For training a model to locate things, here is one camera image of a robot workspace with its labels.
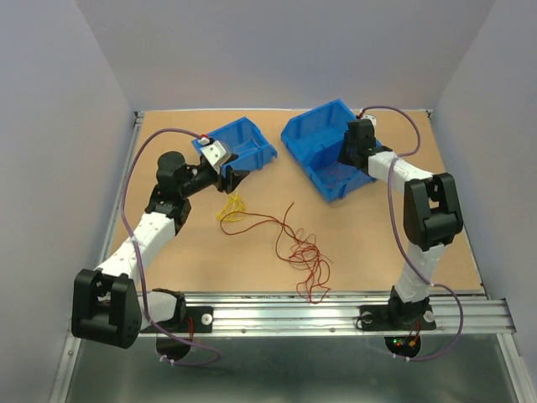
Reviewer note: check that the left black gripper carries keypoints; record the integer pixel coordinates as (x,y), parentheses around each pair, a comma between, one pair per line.
(233,179)

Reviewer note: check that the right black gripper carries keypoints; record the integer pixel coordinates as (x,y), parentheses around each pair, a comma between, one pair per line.
(343,156)

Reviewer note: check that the small blue plastic bin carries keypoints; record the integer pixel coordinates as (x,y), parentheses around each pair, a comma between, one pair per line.
(250,149)

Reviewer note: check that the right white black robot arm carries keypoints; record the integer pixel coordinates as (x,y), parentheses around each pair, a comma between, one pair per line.
(431,219)

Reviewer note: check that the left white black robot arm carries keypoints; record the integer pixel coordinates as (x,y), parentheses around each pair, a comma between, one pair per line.
(111,303)

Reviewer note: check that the large blue divided bin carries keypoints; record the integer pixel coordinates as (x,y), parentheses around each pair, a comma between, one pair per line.
(314,140)

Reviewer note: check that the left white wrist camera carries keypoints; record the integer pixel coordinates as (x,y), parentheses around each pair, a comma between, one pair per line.
(215,152)

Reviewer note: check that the aluminium extrusion rail frame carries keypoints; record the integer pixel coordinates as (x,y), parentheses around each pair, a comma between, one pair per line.
(290,256)

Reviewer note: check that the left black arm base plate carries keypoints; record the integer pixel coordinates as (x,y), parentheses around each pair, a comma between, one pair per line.
(190,320)

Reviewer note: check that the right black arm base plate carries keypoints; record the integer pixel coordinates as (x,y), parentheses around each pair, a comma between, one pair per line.
(378,318)

